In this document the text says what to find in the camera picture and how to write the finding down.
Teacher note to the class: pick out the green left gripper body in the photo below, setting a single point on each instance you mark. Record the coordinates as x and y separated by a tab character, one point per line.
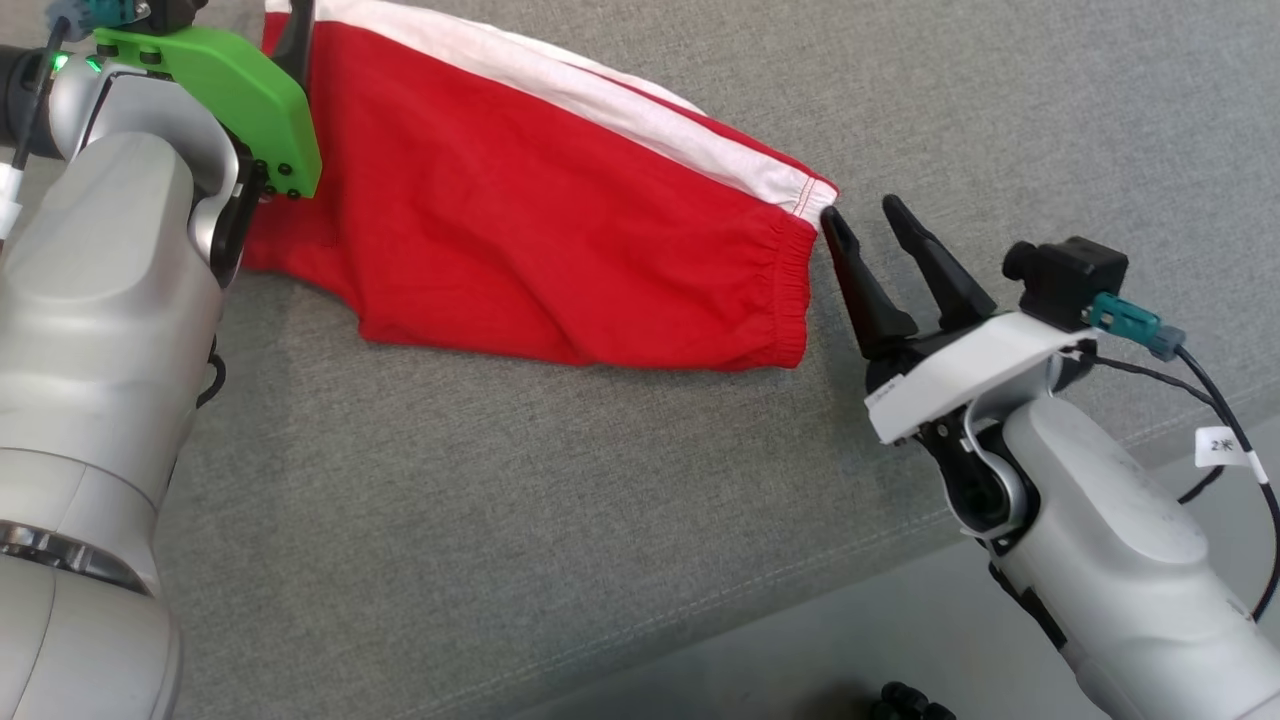
240	100

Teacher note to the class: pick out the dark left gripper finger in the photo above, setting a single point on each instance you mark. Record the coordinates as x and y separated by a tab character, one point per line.
296	40

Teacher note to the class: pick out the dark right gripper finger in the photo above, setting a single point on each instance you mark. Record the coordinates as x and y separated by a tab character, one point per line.
945	285
870	300

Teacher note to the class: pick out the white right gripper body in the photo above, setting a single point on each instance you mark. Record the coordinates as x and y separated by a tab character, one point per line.
980	370

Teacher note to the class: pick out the red shorts with white stripe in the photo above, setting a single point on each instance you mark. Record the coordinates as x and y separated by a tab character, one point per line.
550	230

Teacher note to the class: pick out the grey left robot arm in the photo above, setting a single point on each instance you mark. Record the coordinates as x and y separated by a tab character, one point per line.
90	300

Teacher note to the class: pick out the black knobby robot base part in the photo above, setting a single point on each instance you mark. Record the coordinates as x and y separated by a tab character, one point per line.
905	703

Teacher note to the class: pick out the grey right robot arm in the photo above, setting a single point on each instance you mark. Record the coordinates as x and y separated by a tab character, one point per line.
1100	540

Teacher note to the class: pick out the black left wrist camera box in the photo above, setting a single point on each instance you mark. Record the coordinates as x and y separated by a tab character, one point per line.
178	10

